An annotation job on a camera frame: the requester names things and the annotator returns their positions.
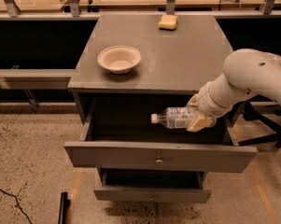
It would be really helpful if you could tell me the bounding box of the grey metal rail frame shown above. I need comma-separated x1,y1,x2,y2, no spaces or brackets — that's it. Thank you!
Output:
0,0,281,91

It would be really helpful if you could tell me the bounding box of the grey open drawer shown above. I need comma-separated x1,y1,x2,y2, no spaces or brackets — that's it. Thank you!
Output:
64,97,257,173
94,169,211,203

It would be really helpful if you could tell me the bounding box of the grey open top drawer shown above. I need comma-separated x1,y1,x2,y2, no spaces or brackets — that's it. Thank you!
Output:
64,97,257,173

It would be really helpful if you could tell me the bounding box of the grey open lower drawer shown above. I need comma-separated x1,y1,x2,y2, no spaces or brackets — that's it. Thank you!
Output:
94,169,211,203

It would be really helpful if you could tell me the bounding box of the grey wooden drawer cabinet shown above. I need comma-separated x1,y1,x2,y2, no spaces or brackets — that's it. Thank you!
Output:
67,13,256,203

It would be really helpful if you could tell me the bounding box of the white paper bowl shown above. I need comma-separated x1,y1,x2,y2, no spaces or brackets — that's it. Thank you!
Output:
97,45,141,74

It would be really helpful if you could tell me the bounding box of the yellow sponge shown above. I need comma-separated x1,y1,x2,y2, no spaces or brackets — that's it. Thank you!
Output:
158,15,178,31

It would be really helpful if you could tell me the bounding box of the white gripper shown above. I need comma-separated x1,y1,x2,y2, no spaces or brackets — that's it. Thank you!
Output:
187,81,232,133

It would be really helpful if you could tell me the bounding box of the black bar on floor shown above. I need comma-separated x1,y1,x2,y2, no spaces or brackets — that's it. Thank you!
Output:
58,192,69,224

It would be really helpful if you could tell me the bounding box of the black chair base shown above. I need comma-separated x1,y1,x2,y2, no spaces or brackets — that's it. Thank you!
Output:
238,101,281,161

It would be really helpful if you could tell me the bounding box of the metal drawer knob top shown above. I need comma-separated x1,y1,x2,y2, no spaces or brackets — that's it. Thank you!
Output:
155,157,163,165

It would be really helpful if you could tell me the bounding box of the black floor cable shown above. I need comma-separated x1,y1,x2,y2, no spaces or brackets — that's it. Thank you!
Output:
0,180,34,224

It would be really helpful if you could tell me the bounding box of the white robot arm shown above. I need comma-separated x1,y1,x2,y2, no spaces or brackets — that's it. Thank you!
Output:
187,49,281,132

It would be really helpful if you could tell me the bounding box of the clear plastic water bottle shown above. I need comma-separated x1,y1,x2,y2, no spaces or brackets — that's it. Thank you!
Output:
151,106,197,129

